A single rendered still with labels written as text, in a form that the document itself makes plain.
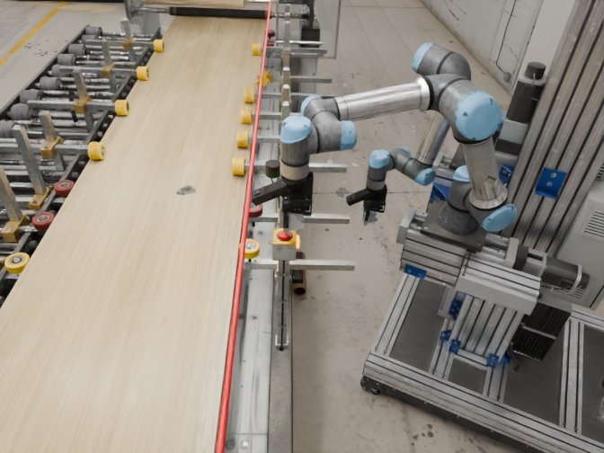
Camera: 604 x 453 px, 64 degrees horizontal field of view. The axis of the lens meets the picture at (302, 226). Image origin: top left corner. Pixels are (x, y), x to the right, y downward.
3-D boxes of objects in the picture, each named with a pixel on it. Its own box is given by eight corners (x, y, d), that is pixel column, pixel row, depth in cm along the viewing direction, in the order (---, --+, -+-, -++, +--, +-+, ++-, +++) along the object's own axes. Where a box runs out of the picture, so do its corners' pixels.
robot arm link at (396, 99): (457, 59, 142) (297, 89, 133) (477, 74, 134) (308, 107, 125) (450, 95, 149) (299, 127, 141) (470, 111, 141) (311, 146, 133)
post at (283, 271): (288, 338, 177) (291, 248, 148) (288, 350, 173) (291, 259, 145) (275, 338, 177) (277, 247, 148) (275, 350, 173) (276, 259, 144)
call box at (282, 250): (295, 247, 150) (296, 227, 145) (295, 262, 144) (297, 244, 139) (272, 246, 149) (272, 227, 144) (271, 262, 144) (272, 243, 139)
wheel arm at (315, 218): (348, 221, 212) (349, 213, 210) (349, 226, 210) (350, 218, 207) (249, 218, 210) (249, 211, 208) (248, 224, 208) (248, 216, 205)
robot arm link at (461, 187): (469, 189, 180) (479, 157, 171) (490, 210, 170) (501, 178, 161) (440, 192, 177) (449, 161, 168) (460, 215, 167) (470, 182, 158)
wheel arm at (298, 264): (352, 266, 195) (354, 259, 193) (353, 272, 193) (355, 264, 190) (245, 264, 193) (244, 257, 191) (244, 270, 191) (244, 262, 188)
